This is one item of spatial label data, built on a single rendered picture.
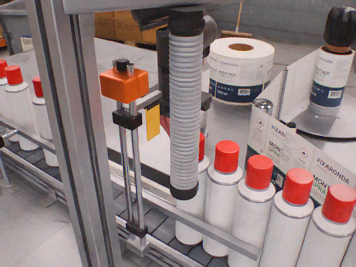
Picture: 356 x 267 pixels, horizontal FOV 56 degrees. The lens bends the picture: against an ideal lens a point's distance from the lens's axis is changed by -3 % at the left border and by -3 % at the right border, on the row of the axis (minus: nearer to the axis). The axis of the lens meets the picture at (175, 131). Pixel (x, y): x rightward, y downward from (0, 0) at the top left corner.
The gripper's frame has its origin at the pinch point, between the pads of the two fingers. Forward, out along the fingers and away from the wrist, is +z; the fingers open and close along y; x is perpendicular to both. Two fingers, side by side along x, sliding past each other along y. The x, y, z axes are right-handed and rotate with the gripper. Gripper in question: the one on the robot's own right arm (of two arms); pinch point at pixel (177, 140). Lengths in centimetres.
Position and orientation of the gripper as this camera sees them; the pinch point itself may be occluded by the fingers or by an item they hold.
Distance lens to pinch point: 61.5
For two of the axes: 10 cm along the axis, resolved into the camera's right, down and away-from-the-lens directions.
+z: 0.2, 8.5, 5.3
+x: -5.7, 4.5, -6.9
